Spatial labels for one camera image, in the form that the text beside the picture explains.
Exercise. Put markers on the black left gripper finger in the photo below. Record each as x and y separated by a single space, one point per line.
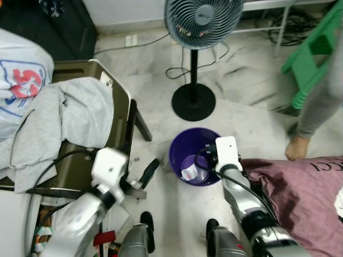
150 172

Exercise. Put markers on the white pink wrapper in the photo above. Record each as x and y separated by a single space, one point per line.
190 174

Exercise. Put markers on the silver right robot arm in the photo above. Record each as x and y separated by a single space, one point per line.
238 193

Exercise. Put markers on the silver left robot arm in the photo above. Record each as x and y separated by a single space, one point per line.
75 219

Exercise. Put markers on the purple plastic bin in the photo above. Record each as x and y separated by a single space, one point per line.
179 150

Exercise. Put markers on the grey robot left leg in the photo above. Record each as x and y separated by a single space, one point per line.
134 243

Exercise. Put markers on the grey robot leg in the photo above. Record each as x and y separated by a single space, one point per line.
228 249
134 243

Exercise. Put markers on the red plastic item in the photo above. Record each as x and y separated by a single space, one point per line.
104 238

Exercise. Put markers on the olive brown chair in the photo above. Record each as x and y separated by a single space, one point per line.
119 115

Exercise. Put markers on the person bare foot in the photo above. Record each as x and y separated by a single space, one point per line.
297 149

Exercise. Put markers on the grey sweatshirt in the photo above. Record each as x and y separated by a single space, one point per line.
64 118

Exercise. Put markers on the grey robot right leg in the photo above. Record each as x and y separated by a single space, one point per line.
228 249

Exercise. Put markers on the purple cartoon print blanket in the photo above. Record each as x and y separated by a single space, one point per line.
300 209

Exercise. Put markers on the person leg grey trousers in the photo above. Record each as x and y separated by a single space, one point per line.
321 101

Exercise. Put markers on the white power socket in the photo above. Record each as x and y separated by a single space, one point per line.
131 41

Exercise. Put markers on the grey blue standing fan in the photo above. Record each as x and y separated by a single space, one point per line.
203 21

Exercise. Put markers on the green plastic stool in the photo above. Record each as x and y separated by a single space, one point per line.
311 59

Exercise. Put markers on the white red blue print shirt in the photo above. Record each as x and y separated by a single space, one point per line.
21 64

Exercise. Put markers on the black floor cabinet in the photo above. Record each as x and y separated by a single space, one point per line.
48 32

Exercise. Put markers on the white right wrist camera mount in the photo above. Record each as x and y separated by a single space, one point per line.
228 152

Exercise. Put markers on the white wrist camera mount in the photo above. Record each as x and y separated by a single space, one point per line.
228 152
110 166

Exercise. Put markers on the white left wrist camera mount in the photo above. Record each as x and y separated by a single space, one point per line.
110 166

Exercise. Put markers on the white metal table frame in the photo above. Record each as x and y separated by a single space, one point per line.
268 5

